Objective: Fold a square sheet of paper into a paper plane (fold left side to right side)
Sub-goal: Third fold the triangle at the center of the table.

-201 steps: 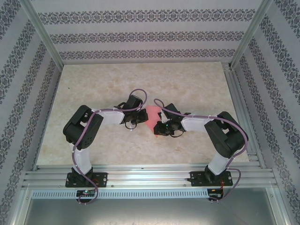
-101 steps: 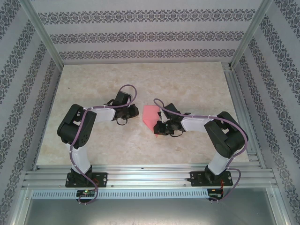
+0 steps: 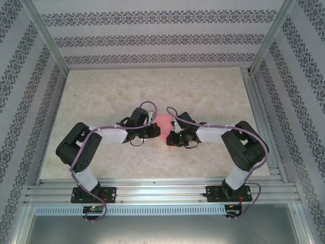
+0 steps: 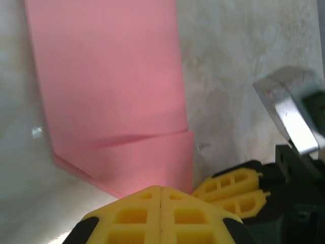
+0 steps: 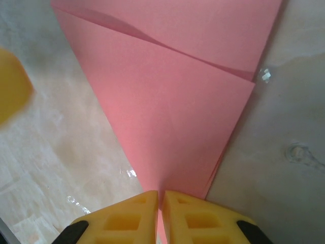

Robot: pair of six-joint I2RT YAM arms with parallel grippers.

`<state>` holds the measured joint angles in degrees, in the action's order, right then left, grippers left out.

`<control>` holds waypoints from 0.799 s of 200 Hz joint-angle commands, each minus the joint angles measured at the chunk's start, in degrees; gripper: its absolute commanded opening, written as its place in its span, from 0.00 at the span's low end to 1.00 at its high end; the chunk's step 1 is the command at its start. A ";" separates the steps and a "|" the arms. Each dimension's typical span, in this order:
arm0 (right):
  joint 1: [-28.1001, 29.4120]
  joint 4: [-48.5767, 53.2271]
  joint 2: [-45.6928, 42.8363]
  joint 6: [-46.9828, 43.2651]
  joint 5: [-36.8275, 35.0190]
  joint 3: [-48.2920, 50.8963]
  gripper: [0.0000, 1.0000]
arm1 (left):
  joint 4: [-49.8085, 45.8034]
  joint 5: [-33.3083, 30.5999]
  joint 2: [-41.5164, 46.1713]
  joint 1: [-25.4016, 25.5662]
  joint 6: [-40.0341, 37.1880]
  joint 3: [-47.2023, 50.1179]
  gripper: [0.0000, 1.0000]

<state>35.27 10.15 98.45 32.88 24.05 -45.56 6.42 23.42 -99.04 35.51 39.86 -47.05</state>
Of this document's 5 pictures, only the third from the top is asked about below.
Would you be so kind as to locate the aluminium mounting rail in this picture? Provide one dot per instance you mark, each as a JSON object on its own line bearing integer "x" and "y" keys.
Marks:
{"x": 162, "y": 190}

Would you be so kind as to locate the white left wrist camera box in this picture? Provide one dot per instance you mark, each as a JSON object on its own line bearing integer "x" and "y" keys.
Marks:
{"x": 152, "y": 115}

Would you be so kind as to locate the aluminium frame post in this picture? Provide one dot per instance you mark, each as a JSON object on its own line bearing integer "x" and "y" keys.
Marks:
{"x": 272, "y": 35}
{"x": 47, "y": 35}

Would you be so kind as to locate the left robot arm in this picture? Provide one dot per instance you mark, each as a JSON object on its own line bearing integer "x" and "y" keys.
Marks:
{"x": 76, "y": 147}

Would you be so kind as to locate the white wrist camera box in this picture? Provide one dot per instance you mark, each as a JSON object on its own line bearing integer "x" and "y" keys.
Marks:
{"x": 152, "y": 115}
{"x": 175, "y": 126}

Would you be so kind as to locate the aluminium side rail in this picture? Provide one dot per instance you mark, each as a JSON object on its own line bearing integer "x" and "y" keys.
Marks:
{"x": 255, "y": 101}

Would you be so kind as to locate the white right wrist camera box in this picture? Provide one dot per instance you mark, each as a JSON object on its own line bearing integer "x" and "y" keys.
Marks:
{"x": 175, "y": 126}

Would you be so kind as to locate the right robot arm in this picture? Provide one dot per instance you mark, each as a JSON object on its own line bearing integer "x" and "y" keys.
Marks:
{"x": 243, "y": 150}

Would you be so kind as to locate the pink paper sheet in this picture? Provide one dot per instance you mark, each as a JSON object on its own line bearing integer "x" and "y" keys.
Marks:
{"x": 163, "y": 124}

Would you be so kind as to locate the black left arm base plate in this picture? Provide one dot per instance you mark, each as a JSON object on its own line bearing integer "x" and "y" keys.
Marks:
{"x": 111, "y": 194}

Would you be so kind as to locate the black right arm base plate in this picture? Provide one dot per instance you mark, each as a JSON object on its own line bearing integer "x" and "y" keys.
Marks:
{"x": 212, "y": 194}

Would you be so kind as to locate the small circuit board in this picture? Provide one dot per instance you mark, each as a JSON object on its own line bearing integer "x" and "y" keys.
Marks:
{"x": 92, "y": 209}
{"x": 233, "y": 209}

